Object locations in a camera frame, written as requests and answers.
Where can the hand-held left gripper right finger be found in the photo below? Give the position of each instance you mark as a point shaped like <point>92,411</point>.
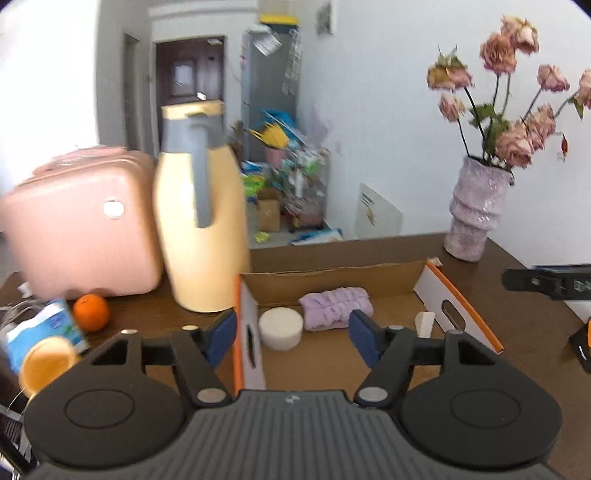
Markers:
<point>364,341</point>

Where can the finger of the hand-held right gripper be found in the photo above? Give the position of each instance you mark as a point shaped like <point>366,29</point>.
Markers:
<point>531,279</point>

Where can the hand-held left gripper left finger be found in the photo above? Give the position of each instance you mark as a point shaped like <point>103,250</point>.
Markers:
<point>224,334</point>

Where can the cardboard box orange white sides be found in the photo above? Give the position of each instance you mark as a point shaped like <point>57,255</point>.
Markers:
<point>323,360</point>

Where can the purple fluffy headband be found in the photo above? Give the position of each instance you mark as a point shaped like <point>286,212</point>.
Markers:
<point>336,308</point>

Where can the white round sponge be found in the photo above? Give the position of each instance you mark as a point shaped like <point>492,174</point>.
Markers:
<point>280,328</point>

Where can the small white wedge sponge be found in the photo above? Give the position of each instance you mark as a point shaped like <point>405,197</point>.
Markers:
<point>425,324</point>

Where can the black orange device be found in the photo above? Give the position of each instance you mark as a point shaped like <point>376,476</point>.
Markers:
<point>581,346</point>

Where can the pink textured vase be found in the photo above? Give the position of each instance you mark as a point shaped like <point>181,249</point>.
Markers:
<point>475,207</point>

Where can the white board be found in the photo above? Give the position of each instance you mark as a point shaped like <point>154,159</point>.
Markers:
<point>376,212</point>

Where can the small cardboard box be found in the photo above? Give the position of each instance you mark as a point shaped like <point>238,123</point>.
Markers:
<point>268,212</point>

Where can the orange fruit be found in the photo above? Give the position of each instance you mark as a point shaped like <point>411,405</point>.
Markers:
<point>91,313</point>

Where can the dried pink roses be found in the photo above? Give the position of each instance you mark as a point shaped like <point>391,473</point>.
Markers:
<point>512,138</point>

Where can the green snack packets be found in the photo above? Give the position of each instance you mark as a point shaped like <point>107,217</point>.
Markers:
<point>253,184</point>

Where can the yellow plastic cup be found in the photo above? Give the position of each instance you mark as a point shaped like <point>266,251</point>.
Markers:
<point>46,364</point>

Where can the blue white milk carton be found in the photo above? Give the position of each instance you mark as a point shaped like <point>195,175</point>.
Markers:
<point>44,325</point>

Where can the pink suitcase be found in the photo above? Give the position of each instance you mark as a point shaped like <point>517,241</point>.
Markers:
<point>83,221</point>

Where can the blue yellow toy pile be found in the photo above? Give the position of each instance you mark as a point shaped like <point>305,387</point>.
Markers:
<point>277,129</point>

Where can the grey refrigerator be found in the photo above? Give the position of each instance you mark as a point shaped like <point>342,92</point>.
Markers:
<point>258,92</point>

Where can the dark brown door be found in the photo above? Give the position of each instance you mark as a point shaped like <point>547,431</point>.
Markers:
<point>189,83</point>

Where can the yellow lidded storage box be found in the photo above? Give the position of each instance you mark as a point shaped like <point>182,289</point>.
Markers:
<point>277,16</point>

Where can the wall picture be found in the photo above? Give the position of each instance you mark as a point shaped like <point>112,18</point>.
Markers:
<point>325,18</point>

